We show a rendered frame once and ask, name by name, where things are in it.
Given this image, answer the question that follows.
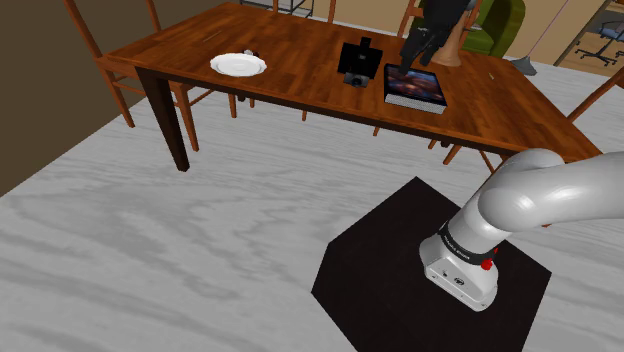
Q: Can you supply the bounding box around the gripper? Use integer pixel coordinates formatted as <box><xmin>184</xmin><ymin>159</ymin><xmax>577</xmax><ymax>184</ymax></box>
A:
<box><xmin>399</xmin><ymin>0</ymin><xmax>472</xmax><ymax>75</ymax></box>

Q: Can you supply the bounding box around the tan wooden vase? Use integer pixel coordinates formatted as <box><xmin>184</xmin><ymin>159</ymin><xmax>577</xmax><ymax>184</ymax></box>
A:
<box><xmin>430</xmin><ymin>21</ymin><xmax>463</xmax><ymax>68</ymax></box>

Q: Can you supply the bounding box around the dark-cover book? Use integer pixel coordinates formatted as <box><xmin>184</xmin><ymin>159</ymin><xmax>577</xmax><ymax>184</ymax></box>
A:
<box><xmin>382</xmin><ymin>63</ymin><xmax>449</xmax><ymax>116</ymax></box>

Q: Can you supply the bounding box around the black coffee machine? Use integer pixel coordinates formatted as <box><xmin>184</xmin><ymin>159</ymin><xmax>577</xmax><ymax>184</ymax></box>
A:
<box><xmin>337</xmin><ymin>36</ymin><xmax>384</xmax><ymax>89</ymax></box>

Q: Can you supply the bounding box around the green armchair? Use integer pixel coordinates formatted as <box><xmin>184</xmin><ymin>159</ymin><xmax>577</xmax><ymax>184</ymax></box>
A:
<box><xmin>409</xmin><ymin>0</ymin><xmax>528</xmax><ymax>59</ymax></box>

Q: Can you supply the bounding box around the grey broom with pink pole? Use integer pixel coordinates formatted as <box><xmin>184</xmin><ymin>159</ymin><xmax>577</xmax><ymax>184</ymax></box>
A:
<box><xmin>510</xmin><ymin>0</ymin><xmax>571</xmax><ymax>77</ymax></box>

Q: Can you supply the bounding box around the brown wooden dining table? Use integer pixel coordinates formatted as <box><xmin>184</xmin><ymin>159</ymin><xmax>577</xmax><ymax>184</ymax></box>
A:
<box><xmin>106</xmin><ymin>1</ymin><xmax>604</xmax><ymax>173</ymax></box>

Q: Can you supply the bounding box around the white plate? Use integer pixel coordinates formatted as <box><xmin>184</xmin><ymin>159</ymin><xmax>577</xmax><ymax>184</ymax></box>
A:
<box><xmin>209</xmin><ymin>52</ymin><xmax>268</xmax><ymax>78</ymax></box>

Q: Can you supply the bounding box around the blue office chair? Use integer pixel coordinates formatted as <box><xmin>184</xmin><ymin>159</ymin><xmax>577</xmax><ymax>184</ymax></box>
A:
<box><xmin>574</xmin><ymin>20</ymin><xmax>624</xmax><ymax>67</ymax></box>

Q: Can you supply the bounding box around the dark robot stand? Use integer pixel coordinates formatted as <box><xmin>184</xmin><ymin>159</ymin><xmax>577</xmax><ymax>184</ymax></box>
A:
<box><xmin>310</xmin><ymin>175</ymin><xmax>553</xmax><ymax>352</ymax></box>

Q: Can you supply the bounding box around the metal wire rack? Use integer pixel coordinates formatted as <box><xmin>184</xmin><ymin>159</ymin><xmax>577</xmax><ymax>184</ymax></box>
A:
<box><xmin>238</xmin><ymin>0</ymin><xmax>314</xmax><ymax>19</ymax></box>

